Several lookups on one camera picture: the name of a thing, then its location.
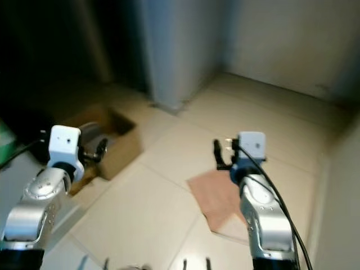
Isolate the open brown cardboard box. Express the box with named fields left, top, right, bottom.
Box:
left=66, top=103, right=143, bottom=196

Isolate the flat pink cardboard sheet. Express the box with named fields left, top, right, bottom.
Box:
left=186, top=169, right=249, bottom=235

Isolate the green screen sheet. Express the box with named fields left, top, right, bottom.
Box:
left=0, top=120, right=17, bottom=165

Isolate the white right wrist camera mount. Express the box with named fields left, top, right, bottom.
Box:
left=238, top=131, right=267, bottom=169

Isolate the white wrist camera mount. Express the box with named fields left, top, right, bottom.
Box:
left=48, top=125, right=83, bottom=182
left=238, top=131, right=267, bottom=169

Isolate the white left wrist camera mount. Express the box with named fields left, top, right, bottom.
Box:
left=48, top=125, right=83, bottom=182

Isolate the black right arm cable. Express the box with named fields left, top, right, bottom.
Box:
left=235, top=142, right=314, bottom=270

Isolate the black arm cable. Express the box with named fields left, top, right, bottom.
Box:
left=0, top=135, right=52, bottom=170
left=235, top=142, right=314, bottom=270

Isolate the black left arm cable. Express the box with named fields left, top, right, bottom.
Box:
left=0, top=135, right=52, bottom=170

